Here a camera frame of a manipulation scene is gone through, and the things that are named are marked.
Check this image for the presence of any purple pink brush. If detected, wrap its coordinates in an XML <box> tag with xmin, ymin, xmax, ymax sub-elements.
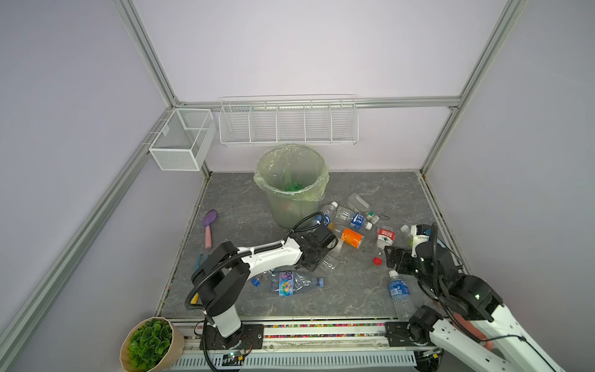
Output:
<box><xmin>202</xmin><ymin>209</ymin><xmax>218</xmax><ymax>250</ymax></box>

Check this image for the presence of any green soda bottle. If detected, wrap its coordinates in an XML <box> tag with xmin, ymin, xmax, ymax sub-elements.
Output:
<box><xmin>285</xmin><ymin>182</ymin><xmax>304</xmax><ymax>192</ymax></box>

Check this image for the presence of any blue label bottle far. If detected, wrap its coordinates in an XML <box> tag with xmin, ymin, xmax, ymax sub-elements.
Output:
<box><xmin>336</xmin><ymin>206</ymin><xmax>373</xmax><ymax>230</ymax></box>

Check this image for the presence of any long white wire shelf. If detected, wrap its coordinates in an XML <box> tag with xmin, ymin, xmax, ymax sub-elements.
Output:
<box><xmin>218</xmin><ymin>95</ymin><xmax>359</xmax><ymax>146</ymax></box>

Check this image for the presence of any pink watering can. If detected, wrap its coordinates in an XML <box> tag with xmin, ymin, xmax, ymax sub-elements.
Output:
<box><xmin>454</xmin><ymin>313</ymin><xmax>494</xmax><ymax>351</ymax></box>

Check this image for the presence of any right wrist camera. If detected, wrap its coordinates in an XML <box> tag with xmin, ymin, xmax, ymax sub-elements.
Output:
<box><xmin>410</xmin><ymin>224</ymin><xmax>432</xmax><ymax>257</ymax></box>

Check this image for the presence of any green label bottle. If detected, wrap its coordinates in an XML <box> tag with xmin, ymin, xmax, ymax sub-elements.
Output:
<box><xmin>401</xmin><ymin>225</ymin><xmax>416</xmax><ymax>245</ymax></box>

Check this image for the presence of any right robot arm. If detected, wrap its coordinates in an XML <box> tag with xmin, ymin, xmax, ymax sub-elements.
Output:
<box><xmin>384</xmin><ymin>238</ymin><xmax>562</xmax><ymax>371</ymax></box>

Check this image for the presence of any blue label bottle near bin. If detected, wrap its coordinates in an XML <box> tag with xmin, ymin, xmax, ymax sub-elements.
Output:
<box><xmin>313</xmin><ymin>201</ymin><xmax>338</xmax><ymax>226</ymax></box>

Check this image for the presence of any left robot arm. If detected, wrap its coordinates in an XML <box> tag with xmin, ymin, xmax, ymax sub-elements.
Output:
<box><xmin>184</xmin><ymin>225</ymin><xmax>339</xmax><ymax>350</ymax></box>

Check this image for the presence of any small white mesh basket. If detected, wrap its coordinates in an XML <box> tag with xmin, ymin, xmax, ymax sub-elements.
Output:
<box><xmin>149</xmin><ymin>108</ymin><xmax>217</xmax><ymax>171</ymax></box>

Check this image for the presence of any orange label juice bottle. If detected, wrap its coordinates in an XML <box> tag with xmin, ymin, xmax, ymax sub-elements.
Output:
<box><xmin>328</xmin><ymin>223</ymin><xmax>364</xmax><ymax>248</ymax></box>

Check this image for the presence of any potted green plant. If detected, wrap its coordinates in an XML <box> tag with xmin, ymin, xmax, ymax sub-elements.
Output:
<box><xmin>119</xmin><ymin>317</ymin><xmax>185</xmax><ymax>371</ymax></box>

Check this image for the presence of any clear square bottle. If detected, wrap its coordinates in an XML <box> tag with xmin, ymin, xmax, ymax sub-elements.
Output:
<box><xmin>346</xmin><ymin>193</ymin><xmax>370</xmax><ymax>215</ymax></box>

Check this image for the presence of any green mesh trash bin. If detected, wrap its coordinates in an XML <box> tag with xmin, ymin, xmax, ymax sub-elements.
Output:
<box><xmin>253</xmin><ymin>144</ymin><xmax>330</xmax><ymax>228</ymax></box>

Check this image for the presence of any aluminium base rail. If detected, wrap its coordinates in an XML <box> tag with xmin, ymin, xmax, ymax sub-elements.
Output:
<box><xmin>171</xmin><ymin>317</ymin><xmax>447</xmax><ymax>354</ymax></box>

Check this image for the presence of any small green white cap bottle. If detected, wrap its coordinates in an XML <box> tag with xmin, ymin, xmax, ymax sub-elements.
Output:
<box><xmin>367</xmin><ymin>212</ymin><xmax>380</xmax><ymax>225</ymax></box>

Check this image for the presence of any red label bottle red cap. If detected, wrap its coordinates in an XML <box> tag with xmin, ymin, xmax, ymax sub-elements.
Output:
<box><xmin>373</xmin><ymin>223</ymin><xmax>396</xmax><ymax>266</ymax></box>

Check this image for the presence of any blue yellow garden fork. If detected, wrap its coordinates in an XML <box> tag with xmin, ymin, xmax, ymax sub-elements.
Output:
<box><xmin>191</xmin><ymin>254</ymin><xmax>209</xmax><ymax>305</ymax></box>

